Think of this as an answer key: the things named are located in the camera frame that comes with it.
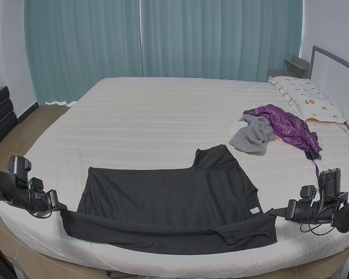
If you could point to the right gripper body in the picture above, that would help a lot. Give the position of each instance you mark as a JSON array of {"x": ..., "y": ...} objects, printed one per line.
[{"x": 301, "y": 212}]

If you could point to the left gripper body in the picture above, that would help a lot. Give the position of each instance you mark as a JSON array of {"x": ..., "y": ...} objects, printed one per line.
[{"x": 48, "y": 203}]

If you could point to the black T-shirt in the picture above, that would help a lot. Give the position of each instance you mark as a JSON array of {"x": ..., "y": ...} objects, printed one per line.
[{"x": 163, "y": 190}]

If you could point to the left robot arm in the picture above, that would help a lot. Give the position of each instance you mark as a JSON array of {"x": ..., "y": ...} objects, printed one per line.
[{"x": 8, "y": 187}]

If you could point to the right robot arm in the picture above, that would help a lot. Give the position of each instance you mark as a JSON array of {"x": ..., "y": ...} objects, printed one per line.
[{"x": 346, "y": 214}]

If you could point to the bed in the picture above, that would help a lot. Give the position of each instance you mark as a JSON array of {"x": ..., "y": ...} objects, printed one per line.
[{"x": 163, "y": 118}]

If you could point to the purple satin garment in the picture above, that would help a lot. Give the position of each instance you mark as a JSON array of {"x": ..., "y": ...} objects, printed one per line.
[{"x": 288, "y": 123}]

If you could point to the grey garment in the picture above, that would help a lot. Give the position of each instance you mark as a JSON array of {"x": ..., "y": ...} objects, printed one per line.
[{"x": 250, "y": 138}]

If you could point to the black chest of drawers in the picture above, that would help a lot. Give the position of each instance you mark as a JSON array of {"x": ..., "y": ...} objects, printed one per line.
[{"x": 0, "y": 118}]

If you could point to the white garment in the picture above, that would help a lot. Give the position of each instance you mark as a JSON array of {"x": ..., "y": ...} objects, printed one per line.
[{"x": 235, "y": 128}]

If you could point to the white printed pillow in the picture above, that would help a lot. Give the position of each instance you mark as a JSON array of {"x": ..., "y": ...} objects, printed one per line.
[{"x": 308, "y": 96}]

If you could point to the grey bedside table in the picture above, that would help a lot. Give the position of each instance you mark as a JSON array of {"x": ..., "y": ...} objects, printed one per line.
[{"x": 295, "y": 64}]

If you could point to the blue-green curtain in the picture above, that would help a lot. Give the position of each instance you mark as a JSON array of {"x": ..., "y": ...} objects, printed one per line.
[
  {"x": 221, "y": 28},
  {"x": 84, "y": 39}
]

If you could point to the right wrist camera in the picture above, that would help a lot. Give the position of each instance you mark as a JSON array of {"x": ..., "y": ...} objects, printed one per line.
[{"x": 307, "y": 192}]

